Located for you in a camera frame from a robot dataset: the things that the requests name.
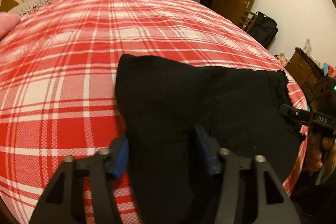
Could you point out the red plaid bed cover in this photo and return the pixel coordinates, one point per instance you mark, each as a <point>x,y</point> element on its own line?
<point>58,75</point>

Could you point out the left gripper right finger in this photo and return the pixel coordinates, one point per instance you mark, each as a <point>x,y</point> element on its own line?
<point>211,149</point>

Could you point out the person's right hand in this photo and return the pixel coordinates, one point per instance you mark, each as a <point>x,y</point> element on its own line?
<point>320,156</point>

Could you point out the wooden chair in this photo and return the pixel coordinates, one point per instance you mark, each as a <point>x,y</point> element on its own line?
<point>247,21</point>

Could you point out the black bag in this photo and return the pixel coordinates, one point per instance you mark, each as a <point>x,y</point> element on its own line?
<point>264,29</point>

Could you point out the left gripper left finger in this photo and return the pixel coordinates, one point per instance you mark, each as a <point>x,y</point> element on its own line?
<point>119,152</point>

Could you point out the black pants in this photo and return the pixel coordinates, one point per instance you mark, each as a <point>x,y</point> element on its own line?
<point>163,101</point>

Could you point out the dark wooden dresser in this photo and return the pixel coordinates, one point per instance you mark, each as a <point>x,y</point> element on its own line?
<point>305,72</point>

